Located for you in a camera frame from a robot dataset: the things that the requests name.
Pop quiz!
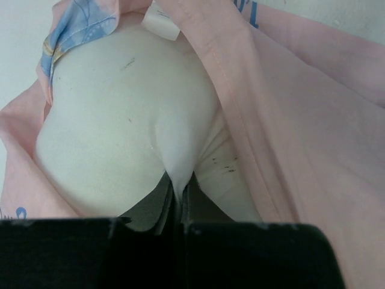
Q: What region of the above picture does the blue pink printed pillowcase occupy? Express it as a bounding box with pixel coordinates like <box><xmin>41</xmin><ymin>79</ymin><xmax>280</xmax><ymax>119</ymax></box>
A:
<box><xmin>1</xmin><ymin>1</ymin><xmax>384</xmax><ymax>288</ymax></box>

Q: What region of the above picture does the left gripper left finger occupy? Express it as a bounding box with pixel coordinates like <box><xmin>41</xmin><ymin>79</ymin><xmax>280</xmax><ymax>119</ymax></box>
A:
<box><xmin>1</xmin><ymin>175</ymin><xmax>174</xmax><ymax>288</ymax></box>

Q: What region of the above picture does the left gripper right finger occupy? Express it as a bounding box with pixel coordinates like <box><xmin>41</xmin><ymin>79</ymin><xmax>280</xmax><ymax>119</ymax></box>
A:
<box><xmin>182</xmin><ymin>176</ymin><xmax>345</xmax><ymax>288</ymax></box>

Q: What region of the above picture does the white pillow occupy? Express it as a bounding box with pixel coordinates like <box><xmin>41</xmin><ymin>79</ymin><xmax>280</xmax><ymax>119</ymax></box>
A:
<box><xmin>34</xmin><ymin>13</ymin><xmax>260</xmax><ymax>222</ymax></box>

